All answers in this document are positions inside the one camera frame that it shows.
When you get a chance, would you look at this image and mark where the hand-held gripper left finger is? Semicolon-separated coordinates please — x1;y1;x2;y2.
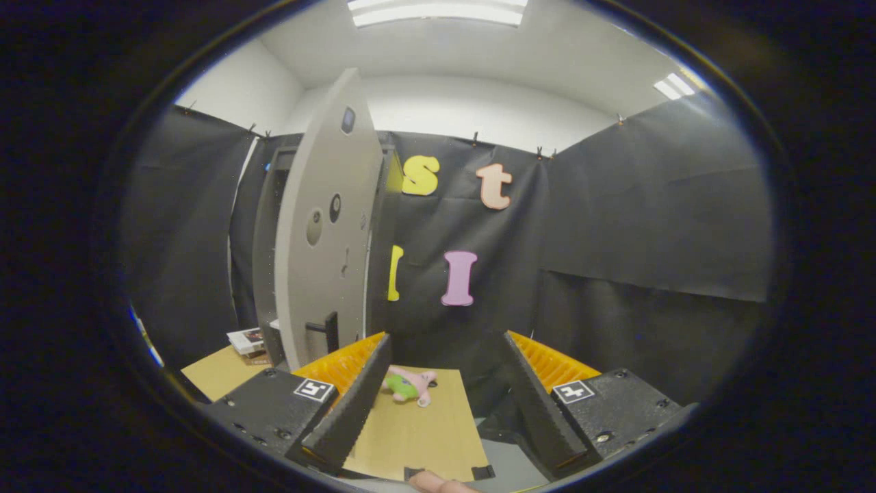
204;331;394;475

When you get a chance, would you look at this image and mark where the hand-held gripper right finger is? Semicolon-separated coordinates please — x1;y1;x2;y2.
498;329;700;482

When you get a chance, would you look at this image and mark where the grey shoe cabinet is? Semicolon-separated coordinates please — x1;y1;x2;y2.
251;140;404;367

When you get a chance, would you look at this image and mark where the pink and green plush toy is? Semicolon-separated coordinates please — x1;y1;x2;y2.
381;366;439;408

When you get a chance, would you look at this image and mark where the white printed booklet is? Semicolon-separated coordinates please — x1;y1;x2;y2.
227;327;266;355

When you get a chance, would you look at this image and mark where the black backdrop cloth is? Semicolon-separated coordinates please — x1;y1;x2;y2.
120;89;774;418

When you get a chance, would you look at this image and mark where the small ceiling light panel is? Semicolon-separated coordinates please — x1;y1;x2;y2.
652;72;695;101

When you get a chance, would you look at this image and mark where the long ceiling light panel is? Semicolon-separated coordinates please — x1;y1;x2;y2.
347;0;529;28

